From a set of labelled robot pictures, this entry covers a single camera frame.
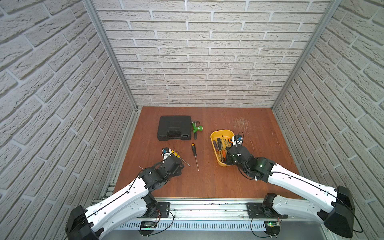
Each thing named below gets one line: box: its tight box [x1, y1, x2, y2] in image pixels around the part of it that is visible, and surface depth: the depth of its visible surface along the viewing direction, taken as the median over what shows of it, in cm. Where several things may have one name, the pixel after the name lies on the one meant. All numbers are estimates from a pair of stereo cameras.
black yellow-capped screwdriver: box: [191, 143, 200, 172], surface depth 96 cm
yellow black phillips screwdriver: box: [217, 137, 223, 162], surface depth 99 cm
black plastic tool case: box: [157, 115, 192, 141], surface depth 102 cm
